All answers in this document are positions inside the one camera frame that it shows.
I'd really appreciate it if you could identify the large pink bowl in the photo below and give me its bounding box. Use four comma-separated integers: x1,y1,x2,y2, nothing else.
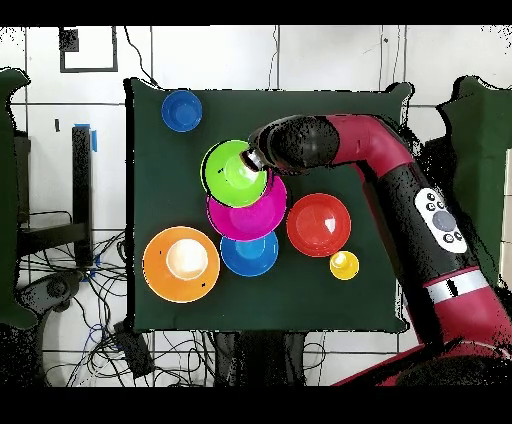
205,169,288,242

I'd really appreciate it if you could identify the light green bowl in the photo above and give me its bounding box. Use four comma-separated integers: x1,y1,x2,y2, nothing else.
200,139,268,208

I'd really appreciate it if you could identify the light blue bowl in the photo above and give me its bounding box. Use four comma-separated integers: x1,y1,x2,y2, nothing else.
220,230,280,278

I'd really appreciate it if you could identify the large orange bowl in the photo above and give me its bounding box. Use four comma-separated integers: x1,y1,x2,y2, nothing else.
142,225,221,304

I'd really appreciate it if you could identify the small dark blue bowl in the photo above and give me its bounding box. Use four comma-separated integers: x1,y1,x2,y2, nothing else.
160,89,204,133

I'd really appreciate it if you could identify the red shallow bowl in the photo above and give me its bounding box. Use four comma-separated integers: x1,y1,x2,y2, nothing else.
286,192,352,258

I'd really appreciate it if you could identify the dark green tablecloth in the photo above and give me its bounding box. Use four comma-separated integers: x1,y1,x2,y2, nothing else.
125,77,413,333

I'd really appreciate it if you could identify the yellow cup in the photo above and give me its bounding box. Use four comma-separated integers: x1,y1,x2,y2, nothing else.
329,250,360,281

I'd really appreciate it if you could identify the black power strip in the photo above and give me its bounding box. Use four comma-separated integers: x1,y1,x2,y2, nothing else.
113,321,155,379

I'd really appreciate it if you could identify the green-clothed side table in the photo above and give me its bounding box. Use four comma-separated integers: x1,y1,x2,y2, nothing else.
435,75,512,289
0,67,37,329

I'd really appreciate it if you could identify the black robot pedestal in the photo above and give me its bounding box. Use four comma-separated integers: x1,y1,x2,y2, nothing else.
211,330,309,387

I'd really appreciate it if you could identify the black stand frame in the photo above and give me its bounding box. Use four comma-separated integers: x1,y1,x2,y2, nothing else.
15,125,95,267
415,135,459,189

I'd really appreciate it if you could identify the tangle of floor cables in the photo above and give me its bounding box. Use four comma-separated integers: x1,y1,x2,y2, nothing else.
17,229,213,387

